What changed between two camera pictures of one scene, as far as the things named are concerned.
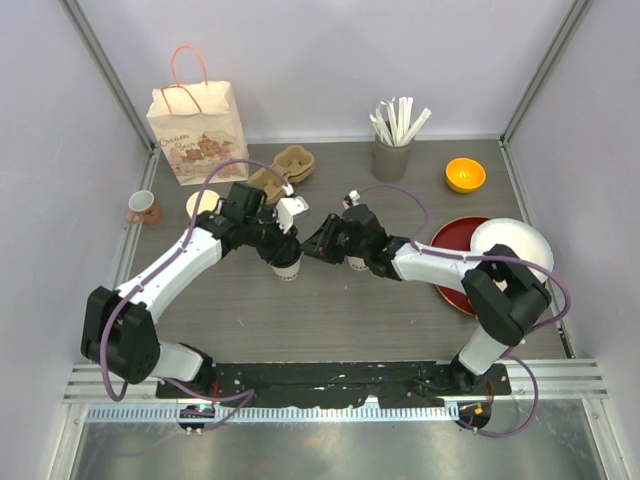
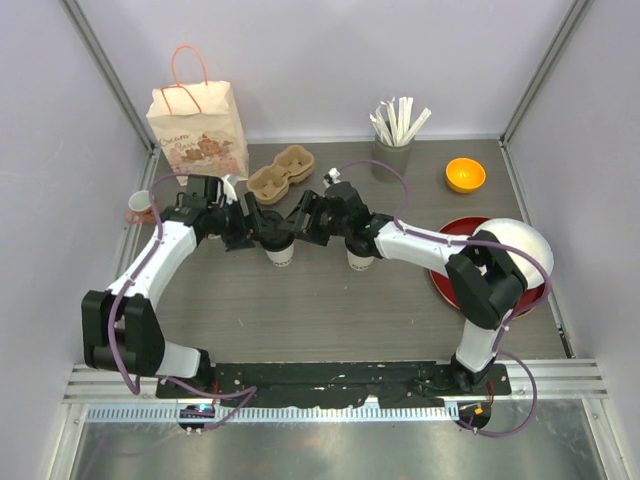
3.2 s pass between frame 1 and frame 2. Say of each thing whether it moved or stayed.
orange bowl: stayed
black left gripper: moved
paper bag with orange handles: stayed
